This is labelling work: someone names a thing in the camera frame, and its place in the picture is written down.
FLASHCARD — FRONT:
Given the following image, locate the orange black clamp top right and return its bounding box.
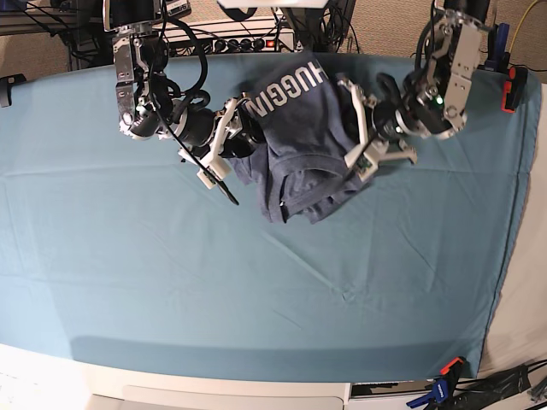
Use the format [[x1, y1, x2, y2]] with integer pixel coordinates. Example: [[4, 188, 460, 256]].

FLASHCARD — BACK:
[[501, 66, 528, 113]]

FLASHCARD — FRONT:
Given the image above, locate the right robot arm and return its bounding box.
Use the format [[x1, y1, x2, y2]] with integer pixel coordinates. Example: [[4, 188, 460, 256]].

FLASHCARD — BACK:
[[103, 1, 265, 167]]

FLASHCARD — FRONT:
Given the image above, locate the blue heathered T-shirt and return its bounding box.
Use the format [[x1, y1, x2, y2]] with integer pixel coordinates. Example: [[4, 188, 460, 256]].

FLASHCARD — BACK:
[[231, 52, 367, 223]]

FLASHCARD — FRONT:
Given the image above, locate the yellow cable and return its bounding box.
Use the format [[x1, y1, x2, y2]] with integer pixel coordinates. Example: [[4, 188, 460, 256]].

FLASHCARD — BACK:
[[510, 0, 538, 55]]

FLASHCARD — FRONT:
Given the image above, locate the black bag bottom right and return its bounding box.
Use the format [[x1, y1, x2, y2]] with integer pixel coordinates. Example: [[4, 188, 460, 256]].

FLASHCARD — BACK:
[[441, 365, 531, 410]]

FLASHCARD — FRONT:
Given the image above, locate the black clamp left edge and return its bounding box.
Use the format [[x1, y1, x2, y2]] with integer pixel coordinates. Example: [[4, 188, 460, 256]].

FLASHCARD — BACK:
[[0, 73, 26, 108]]

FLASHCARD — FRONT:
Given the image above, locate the orange blue clamp bottom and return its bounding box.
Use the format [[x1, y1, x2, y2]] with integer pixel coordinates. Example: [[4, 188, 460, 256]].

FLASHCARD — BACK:
[[406, 356, 467, 409]]

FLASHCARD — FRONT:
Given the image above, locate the white power strip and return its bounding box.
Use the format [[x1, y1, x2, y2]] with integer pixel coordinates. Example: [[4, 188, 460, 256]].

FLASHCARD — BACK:
[[199, 33, 297, 54]]

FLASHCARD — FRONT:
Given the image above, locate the teal table cloth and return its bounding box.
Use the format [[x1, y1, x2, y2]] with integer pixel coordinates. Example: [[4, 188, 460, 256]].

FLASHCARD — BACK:
[[1, 67, 542, 383]]

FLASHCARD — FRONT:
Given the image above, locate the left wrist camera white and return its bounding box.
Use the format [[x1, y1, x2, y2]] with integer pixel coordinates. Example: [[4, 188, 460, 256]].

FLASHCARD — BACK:
[[344, 145, 379, 182]]

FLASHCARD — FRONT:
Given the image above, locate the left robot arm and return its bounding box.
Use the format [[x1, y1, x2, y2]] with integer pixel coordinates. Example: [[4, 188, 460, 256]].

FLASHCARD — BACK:
[[337, 1, 490, 177]]

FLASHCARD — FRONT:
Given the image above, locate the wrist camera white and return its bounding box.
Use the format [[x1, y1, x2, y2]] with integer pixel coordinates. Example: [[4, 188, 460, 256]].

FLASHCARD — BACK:
[[344, 145, 379, 182], [197, 158, 232, 190]]

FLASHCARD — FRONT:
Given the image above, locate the black camera cable right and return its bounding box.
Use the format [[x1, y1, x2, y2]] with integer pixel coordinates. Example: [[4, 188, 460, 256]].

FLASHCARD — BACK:
[[153, 25, 240, 207]]

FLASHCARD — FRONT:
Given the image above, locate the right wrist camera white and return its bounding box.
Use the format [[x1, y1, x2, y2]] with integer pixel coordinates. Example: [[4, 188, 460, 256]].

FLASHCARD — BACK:
[[197, 158, 232, 190]]

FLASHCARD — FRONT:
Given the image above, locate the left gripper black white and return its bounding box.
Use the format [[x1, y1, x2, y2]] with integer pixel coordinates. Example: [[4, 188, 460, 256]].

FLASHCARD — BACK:
[[337, 75, 417, 165]]

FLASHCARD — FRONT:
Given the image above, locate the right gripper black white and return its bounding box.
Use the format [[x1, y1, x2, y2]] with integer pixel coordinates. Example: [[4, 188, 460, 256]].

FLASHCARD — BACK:
[[177, 96, 261, 165]]

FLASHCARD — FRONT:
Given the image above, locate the blue clamp top right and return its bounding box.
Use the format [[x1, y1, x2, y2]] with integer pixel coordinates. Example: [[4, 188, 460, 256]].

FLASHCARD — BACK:
[[484, 23, 510, 73]]

